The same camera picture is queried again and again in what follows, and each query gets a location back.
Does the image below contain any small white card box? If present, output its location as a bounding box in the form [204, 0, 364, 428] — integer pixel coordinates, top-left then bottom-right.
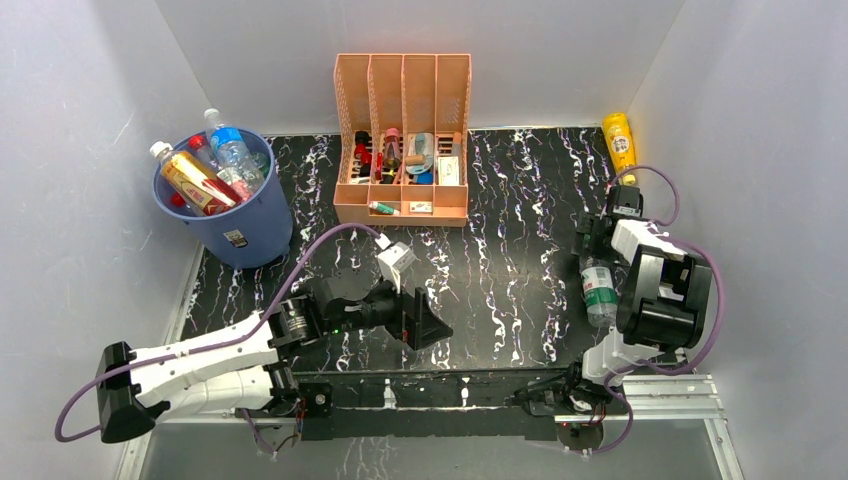
[409, 201, 433, 214]

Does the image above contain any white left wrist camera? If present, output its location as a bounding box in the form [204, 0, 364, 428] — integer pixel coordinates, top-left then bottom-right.
[376, 234, 417, 294]

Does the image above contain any peach plastic desk organizer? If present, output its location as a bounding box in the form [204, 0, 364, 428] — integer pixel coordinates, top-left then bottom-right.
[334, 53, 472, 227]

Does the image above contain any pink capped dark bottle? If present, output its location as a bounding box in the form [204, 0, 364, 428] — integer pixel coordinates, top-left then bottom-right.
[374, 128, 402, 184]

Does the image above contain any red black toy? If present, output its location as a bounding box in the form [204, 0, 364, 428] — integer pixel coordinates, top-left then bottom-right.
[351, 130, 372, 184]

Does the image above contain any brown tea bottle red label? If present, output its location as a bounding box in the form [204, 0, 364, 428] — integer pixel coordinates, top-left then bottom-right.
[149, 141, 242, 216]

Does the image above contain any small green white tube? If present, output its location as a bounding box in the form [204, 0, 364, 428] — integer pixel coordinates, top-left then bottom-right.
[368, 201, 401, 216]

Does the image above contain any green plastic bottle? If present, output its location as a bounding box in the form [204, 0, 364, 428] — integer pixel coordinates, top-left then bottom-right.
[251, 152, 271, 178]

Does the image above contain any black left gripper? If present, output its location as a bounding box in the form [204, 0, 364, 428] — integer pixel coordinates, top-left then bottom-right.
[327, 268, 453, 350]

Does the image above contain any light blue tape dispenser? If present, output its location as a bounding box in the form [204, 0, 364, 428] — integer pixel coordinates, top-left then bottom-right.
[404, 133, 435, 176]

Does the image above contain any clear bottle green cap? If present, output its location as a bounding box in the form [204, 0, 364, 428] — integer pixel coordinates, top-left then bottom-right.
[579, 256, 618, 329]

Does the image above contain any clear bottle blue label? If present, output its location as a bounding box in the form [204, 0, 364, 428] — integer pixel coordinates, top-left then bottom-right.
[204, 108, 265, 200]

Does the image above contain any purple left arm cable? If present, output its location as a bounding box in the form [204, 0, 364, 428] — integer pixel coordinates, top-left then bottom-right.
[54, 222, 392, 458]

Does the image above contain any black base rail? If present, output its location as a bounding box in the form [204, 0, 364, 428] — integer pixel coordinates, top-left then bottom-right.
[129, 362, 723, 444]

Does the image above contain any blue plastic bin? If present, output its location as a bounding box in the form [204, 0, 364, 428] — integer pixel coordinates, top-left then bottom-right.
[152, 129, 294, 269]

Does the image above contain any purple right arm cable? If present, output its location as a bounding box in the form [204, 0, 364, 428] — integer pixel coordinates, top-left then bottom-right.
[589, 165, 727, 457]

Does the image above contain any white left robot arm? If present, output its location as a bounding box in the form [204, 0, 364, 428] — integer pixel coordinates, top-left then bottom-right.
[96, 271, 453, 444]

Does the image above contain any clear bottle red cap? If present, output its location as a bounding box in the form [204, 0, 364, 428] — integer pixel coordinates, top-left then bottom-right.
[188, 134, 253, 202]

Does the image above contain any yellow drink bottle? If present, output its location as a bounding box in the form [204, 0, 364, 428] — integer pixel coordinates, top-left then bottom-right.
[601, 112, 637, 186]

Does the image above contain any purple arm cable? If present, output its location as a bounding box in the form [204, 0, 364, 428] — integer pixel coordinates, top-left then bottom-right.
[54, 222, 392, 458]
[589, 165, 727, 457]

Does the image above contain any clear bottle red label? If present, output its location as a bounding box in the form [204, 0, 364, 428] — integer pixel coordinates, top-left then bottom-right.
[170, 193, 196, 217]

